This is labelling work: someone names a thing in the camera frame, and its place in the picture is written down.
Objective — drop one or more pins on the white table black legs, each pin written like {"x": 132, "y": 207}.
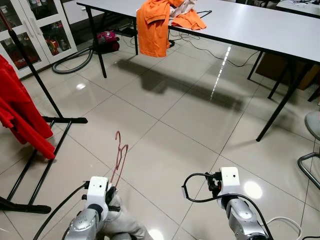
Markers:
{"x": 250, "y": 30}

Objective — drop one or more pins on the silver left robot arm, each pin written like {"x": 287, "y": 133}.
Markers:
{"x": 85, "y": 226}

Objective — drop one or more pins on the red jersey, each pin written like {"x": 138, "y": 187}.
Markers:
{"x": 20, "y": 100}

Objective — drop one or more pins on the white glass door cabinet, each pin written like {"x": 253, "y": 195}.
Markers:
{"x": 67, "y": 25}

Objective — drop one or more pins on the magenta vacuum cleaner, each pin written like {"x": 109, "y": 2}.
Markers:
{"x": 107, "y": 40}

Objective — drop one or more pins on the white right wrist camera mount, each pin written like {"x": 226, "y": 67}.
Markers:
{"x": 230, "y": 180}

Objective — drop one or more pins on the beige garment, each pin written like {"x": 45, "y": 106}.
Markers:
{"x": 182, "y": 6}

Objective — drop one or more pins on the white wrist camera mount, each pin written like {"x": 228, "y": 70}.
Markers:
{"x": 97, "y": 187}
{"x": 230, "y": 180}

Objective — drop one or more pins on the large orange garment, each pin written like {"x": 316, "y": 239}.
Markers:
{"x": 152, "y": 30}

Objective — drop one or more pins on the brown box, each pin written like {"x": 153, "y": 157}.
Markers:
{"x": 290, "y": 70}

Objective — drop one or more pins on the grey table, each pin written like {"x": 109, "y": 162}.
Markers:
{"x": 300, "y": 6}

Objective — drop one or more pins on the small flat orange garment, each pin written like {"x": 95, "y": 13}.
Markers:
{"x": 189, "y": 21}

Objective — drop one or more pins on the chrome rail clothes rack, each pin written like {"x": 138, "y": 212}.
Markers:
{"x": 65, "y": 120}

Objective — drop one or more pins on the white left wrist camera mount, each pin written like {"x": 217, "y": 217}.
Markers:
{"x": 97, "y": 187}

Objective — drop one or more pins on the cream shorts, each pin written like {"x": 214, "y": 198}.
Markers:
{"x": 125, "y": 227}

